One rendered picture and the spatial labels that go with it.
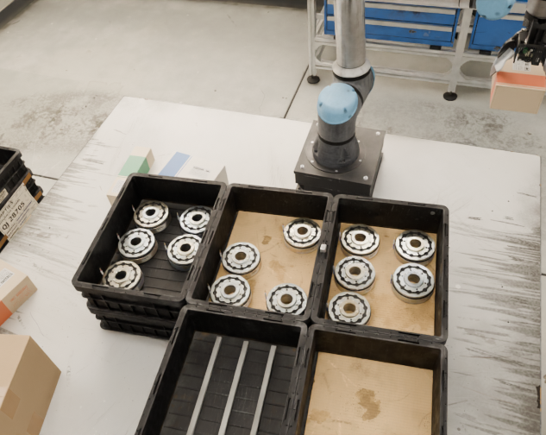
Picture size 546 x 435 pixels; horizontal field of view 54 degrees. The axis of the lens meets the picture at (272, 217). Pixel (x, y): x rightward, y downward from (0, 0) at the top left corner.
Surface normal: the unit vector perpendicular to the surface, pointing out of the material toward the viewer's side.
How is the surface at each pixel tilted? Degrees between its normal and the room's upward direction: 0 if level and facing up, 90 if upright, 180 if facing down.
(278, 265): 0
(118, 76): 0
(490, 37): 90
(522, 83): 0
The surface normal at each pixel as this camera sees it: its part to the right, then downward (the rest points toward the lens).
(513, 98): -0.30, 0.74
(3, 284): -0.07, -0.65
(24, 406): 0.99, 0.01
